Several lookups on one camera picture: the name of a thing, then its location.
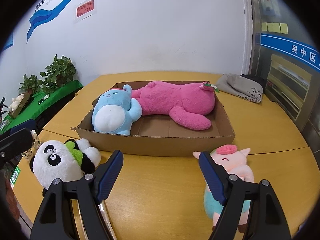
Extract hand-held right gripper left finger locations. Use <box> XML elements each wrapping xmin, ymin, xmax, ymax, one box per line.
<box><xmin>30</xmin><ymin>150</ymin><xmax>124</xmax><ymax>240</ymax></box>

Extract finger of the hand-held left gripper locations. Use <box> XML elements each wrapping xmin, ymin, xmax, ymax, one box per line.
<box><xmin>0</xmin><ymin>127</ymin><xmax>33</xmax><ymax>167</ymax></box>

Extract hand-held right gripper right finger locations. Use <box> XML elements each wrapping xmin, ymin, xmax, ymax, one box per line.
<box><xmin>198</xmin><ymin>151</ymin><xmax>292</xmax><ymax>240</ymax></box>

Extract pink and teal pig plush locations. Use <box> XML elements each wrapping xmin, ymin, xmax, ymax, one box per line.
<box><xmin>192</xmin><ymin>144</ymin><xmax>255</xmax><ymax>234</ymax></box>

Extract panda plush toy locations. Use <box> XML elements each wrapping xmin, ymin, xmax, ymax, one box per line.
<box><xmin>29</xmin><ymin>139</ymin><xmax>102</xmax><ymax>197</ymax></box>

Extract light blue plush toy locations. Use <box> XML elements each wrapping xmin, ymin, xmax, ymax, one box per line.
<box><xmin>91</xmin><ymin>84</ymin><xmax>143</xmax><ymax>135</ymax></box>

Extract wooden desktop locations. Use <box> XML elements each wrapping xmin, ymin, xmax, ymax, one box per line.
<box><xmin>15</xmin><ymin>71</ymin><xmax>320</xmax><ymax>240</ymax></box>

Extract small brown cardboard box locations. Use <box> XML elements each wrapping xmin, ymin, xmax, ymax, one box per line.
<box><xmin>9</xmin><ymin>92</ymin><xmax>32</xmax><ymax>118</ymax></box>

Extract green and white sticker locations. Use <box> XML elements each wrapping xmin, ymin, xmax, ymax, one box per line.
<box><xmin>9</xmin><ymin>166</ymin><xmax>22</xmax><ymax>187</ymax></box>

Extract white fluffy toy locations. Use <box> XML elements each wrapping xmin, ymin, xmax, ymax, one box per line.
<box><xmin>9</xmin><ymin>95</ymin><xmax>24</xmax><ymax>112</ymax></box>

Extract green tablecloth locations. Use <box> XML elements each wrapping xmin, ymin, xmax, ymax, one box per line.
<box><xmin>0</xmin><ymin>80</ymin><xmax>84</xmax><ymax>134</ymax></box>

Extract small potted green plant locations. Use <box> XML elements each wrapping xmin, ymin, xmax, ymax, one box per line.
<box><xmin>19</xmin><ymin>74</ymin><xmax>43</xmax><ymax>95</ymax></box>

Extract large potted green plant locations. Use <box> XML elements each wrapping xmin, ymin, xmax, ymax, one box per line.
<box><xmin>40</xmin><ymin>54</ymin><xmax>77</xmax><ymax>93</ymax></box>

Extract magenta plush toy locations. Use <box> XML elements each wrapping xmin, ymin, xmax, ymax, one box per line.
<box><xmin>131</xmin><ymin>80</ymin><xmax>217</xmax><ymax>131</ymax></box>

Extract grey cloth bag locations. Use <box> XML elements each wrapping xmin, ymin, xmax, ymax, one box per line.
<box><xmin>214</xmin><ymin>74</ymin><xmax>263</xmax><ymax>103</ymax></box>

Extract black cloth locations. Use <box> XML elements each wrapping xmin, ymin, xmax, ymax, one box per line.
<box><xmin>240</xmin><ymin>74</ymin><xmax>267</xmax><ymax>90</ymax></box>

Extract yellow document shelf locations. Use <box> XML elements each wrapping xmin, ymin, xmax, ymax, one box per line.
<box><xmin>264</xmin><ymin>53</ymin><xmax>313</xmax><ymax>122</ymax></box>

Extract blue window banner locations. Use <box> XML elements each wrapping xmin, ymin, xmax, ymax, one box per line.
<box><xmin>260</xmin><ymin>33</ymin><xmax>320</xmax><ymax>70</ymax></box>

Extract cartoon window poster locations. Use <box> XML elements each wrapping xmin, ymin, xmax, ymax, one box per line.
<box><xmin>260</xmin><ymin>0</ymin><xmax>279</xmax><ymax>15</ymax></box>

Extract blue wall decal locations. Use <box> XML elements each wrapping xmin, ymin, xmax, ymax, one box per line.
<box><xmin>26</xmin><ymin>0</ymin><xmax>140</xmax><ymax>42</ymax></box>

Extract red wall sign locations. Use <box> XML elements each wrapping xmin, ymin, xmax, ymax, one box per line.
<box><xmin>75</xmin><ymin>0</ymin><xmax>96</xmax><ymax>22</ymax></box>

